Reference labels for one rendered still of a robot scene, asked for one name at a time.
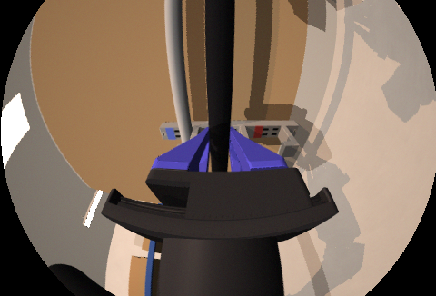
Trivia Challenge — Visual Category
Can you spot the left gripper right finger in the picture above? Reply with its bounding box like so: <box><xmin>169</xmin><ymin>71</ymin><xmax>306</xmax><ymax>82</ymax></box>
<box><xmin>229</xmin><ymin>127</ymin><xmax>288</xmax><ymax>171</ymax></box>

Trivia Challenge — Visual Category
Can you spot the black bar with red ends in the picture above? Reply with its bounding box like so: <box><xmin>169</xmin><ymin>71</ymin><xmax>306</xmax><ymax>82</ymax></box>
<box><xmin>205</xmin><ymin>0</ymin><xmax>235</xmax><ymax>172</ymax></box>

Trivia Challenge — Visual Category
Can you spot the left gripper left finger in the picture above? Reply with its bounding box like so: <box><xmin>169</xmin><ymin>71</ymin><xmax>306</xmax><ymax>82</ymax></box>
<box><xmin>151</xmin><ymin>127</ymin><xmax>210</xmax><ymax>172</ymax></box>

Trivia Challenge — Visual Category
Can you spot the grey metal bar with blue ends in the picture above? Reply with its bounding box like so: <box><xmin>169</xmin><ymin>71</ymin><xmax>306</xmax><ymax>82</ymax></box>
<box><xmin>164</xmin><ymin>0</ymin><xmax>193</xmax><ymax>143</ymax></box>

